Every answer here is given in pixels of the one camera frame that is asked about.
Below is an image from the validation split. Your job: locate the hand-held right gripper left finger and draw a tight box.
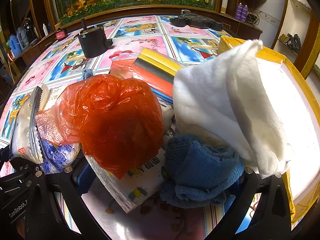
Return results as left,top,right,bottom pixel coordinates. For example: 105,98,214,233
25,161,110,240

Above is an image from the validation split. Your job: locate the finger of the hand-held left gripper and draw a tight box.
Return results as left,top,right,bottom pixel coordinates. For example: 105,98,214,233
0,163,38,182

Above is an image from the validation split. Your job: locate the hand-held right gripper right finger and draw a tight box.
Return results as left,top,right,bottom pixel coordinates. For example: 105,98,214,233
205,167,293,240

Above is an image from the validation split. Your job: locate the blue tissue packet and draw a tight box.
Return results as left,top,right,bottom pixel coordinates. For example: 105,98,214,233
40,139,81,174

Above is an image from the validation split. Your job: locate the silver snack packet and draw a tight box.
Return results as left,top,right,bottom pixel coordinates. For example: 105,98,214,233
9,85,52,164

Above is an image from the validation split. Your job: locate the blue towel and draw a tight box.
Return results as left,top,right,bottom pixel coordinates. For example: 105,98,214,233
159,133,246,208

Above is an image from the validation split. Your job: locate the orange plastic bag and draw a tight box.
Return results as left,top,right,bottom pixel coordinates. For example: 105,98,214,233
35,74,165,180

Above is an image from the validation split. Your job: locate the white box with yellow tape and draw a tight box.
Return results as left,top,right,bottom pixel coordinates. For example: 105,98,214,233
217,35,320,226

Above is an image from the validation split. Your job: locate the white towel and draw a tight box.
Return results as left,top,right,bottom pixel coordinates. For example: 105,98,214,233
172,39,294,179

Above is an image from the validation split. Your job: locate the small blue cloth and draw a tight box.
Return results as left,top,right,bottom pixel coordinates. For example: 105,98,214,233
82,69,95,81

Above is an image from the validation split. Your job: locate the blue water jug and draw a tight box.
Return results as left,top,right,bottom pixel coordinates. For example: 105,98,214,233
8,33,23,58

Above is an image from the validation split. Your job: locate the dark kettle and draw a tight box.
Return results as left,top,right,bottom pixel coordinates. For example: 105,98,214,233
16,18,36,51

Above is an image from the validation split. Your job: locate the black holder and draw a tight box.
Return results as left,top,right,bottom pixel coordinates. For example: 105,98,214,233
77,18,114,59

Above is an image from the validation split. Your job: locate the small red box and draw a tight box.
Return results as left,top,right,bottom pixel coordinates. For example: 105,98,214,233
55,28,68,41

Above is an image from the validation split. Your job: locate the printed tablecloth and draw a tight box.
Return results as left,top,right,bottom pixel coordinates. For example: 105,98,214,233
0,15,255,240

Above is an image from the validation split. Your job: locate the dark wooden cabinet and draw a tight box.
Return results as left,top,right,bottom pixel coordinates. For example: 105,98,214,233
222,17,263,47

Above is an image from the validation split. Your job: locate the purple spray can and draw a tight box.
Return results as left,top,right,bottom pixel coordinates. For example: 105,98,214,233
234,2,243,20
240,4,249,22

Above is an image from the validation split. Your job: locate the black plastic device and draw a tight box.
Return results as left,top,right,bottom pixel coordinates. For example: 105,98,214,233
169,9,223,32

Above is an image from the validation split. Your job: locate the black strap bundle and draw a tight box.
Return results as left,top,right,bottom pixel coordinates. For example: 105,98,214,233
278,33,302,51

